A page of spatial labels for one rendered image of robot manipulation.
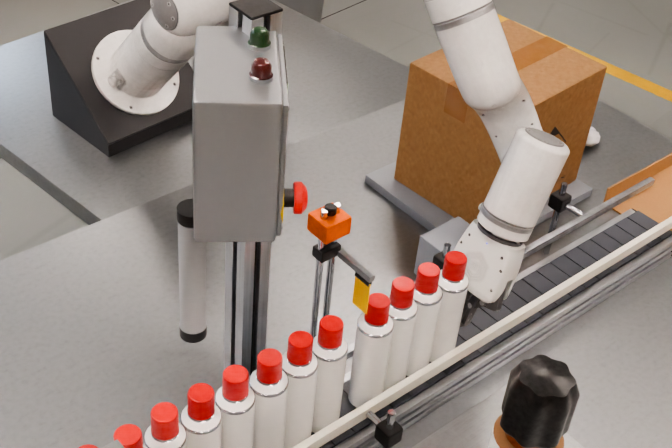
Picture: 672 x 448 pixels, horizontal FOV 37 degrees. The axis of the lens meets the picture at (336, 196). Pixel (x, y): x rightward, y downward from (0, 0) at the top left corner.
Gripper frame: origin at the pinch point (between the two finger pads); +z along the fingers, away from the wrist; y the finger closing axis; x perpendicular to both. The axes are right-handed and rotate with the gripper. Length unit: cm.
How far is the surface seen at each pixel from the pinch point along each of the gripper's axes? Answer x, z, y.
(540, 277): 24.3, -2.2, -2.3
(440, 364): -7.0, 5.5, 4.0
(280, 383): -39.6, 3.2, 1.8
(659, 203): 66, -13, -6
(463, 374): -1.6, 7.5, 5.5
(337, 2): 204, 26, -236
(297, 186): -47, -26, 0
